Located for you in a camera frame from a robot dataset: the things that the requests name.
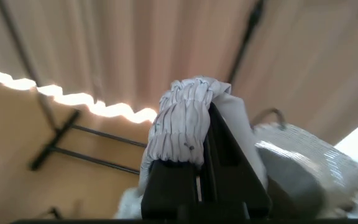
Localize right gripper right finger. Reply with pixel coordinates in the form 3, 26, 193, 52
199, 101, 272, 220

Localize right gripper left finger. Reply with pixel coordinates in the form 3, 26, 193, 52
140, 159, 199, 220

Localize pale grey shorts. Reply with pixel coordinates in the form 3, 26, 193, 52
113, 75, 269, 218

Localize white laundry basket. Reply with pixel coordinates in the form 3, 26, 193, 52
250, 108, 358, 218

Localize black clothes rack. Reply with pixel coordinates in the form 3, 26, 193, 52
0, 0, 265, 220

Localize beige curtain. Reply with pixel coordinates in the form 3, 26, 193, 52
0, 0, 358, 147

